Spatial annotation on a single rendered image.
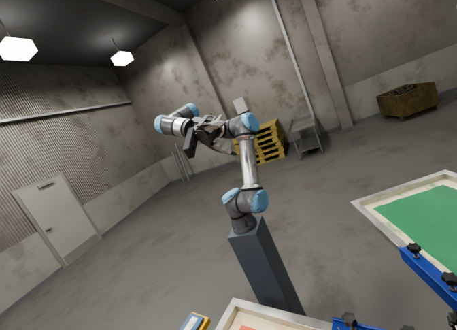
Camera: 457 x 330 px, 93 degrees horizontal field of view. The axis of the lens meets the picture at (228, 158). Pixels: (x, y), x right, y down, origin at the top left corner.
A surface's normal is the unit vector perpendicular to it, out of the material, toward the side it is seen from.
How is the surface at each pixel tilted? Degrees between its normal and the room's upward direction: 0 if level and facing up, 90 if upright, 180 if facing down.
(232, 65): 90
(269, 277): 90
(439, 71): 90
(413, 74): 90
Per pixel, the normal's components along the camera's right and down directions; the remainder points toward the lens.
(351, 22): -0.33, 0.34
